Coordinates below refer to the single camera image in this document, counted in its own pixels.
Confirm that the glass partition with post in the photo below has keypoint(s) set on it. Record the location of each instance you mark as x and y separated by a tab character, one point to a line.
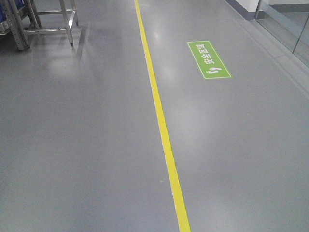
288	22

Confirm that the yellow floor line tape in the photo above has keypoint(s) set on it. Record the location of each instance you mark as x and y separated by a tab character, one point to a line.
175	185

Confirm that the perforated steel rack post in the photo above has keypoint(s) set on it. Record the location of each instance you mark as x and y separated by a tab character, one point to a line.
15	23

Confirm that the green safety floor sign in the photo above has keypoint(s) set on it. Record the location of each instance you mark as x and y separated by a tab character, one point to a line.
208	61

